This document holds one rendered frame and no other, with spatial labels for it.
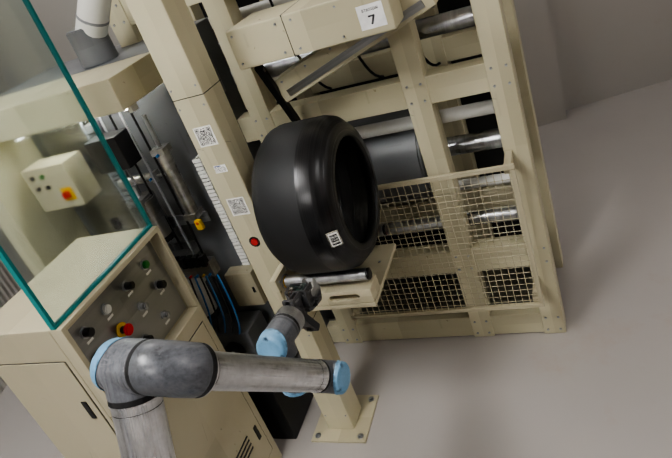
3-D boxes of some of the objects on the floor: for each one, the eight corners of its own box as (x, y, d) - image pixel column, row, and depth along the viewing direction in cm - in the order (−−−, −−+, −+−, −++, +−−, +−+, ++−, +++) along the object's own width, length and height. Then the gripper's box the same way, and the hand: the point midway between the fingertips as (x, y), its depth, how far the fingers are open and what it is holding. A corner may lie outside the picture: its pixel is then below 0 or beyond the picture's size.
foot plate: (311, 442, 276) (309, 439, 275) (328, 396, 298) (326, 393, 297) (366, 443, 265) (364, 440, 264) (379, 396, 287) (377, 392, 286)
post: (329, 430, 279) (38, -176, 168) (337, 407, 289) (68, -176, 179) (355, 431, 273) (72, -194, 163) (362, 407, 284) (101, -194, 174)
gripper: (299, 301, 179) (323, 265, 197) (273, 303, 183) (298, 267, 201) (308, 325, 182) (331, 287, 200) (282, 327, 186) (306, 289, 204)
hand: (316, 287), depth 200 cm, fingers closed
